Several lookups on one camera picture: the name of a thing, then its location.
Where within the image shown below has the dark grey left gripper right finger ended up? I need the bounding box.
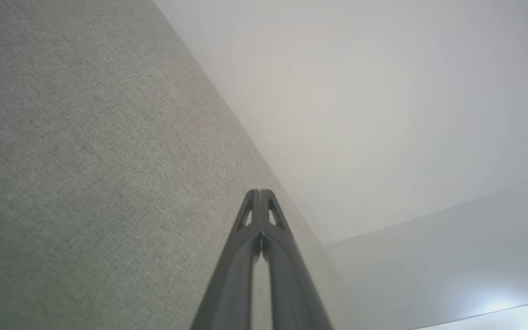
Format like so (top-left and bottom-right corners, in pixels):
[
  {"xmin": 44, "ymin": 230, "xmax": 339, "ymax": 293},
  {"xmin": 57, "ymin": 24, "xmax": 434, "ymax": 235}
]
[{"xmin": 260, "ymin": 189, "xmax": 334, "ymax": 330}]

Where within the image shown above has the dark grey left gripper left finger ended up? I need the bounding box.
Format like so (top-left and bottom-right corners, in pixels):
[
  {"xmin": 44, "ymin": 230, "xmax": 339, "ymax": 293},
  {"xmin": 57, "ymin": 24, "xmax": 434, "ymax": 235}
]
[{"xmin": 191, "ymin": 189, "xmax": 263, "ymax": 330}]

